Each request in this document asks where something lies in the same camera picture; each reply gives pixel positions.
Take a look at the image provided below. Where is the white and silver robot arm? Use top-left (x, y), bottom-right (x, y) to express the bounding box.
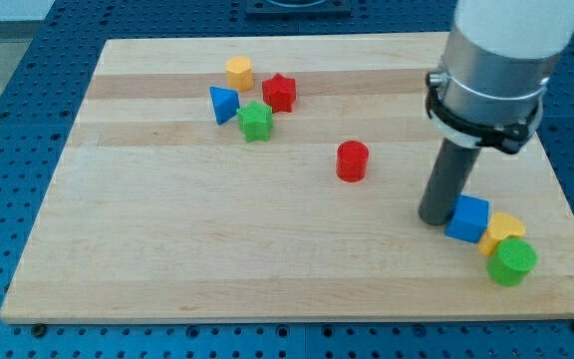
top-left (426, 0), bottom-right (574, 155)

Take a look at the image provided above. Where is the blue cube block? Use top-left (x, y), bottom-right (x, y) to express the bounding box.
top-left (445, 194), bottom-right (490, 243)

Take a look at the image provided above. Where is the light wooden board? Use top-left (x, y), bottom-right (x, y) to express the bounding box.
top-left (0, 33), bottom-right (574, 324)

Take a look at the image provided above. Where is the green star block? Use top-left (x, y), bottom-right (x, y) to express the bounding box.
top-left (236, 101), bottom-right (273, 143)

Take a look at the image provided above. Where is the red cylinder block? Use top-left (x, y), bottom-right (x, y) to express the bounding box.
top-left (336, 141), bottom-right (370, 182)

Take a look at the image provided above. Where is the red star block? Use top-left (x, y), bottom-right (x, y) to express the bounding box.
top-left (261, 73), bottom-right (297, 113)

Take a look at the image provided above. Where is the blue triangle block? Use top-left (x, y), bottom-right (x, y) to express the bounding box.
top-left (209, 87), bottom-right (240, 126)

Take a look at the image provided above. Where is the yellow hexagon block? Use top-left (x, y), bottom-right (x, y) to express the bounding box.
top-left (225, 56), bottom-right (254, 92)

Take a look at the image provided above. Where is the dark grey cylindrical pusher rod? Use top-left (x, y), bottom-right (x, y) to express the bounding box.
top-left (418, 139), bottom-right (480, 225)

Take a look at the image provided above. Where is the yellow heart block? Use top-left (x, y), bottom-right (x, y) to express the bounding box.
top-left (477, 211), bottom-right (526, 256)

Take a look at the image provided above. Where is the green cylinder block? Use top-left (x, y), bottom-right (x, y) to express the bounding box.
top-left (486, 237), bottom-right (538, 287)

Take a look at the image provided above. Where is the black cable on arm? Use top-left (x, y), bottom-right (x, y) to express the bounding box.
top-left (425, 72), bottom-right (544, 156)

